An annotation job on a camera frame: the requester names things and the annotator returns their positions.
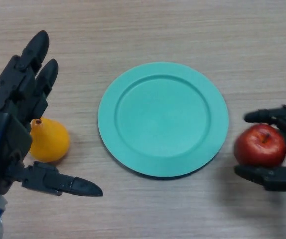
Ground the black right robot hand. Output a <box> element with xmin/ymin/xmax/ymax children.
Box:
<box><xmin>234</xmin><ymin>104</ymin><xmax>286</xmax><ymax>192</ymax></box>

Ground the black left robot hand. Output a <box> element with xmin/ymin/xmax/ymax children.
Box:
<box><xmin>0</xmin><ymin>30</ymin><xmax>103</xmax><ymax>197</ymax></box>

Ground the red apple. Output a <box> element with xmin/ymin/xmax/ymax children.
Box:
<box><xmin>234</xmin><ymin>124</ymin><xmax>286</xmax><ymax>167</ymax></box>

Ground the green round plate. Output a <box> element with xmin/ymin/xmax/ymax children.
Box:
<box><xmin>97</xmin><ymin>62</ymin><xmax>230</xmax><ymax>179</ymax></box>

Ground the yellow pear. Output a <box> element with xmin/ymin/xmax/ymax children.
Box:
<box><xmin>29</xmin><ymin>118</ymin><xmax>71</xmax><ymax>163</ymax></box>

